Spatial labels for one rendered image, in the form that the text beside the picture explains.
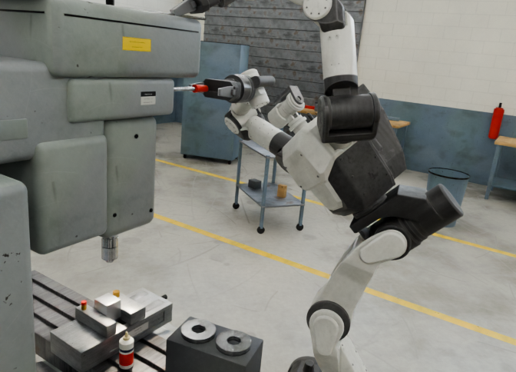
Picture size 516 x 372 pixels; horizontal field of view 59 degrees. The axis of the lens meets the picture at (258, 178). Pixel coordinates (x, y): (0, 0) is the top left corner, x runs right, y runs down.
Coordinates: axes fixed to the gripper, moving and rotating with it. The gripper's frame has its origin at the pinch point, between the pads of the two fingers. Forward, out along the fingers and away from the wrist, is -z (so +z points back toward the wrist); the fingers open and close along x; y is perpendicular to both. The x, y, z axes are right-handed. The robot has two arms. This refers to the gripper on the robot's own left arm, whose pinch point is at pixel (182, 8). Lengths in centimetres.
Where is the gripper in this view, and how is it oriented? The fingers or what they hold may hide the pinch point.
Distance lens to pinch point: 133.4
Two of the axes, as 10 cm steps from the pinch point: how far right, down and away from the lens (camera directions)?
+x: -4.9, -2.8, 8.3
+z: 8.0, -5.3, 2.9
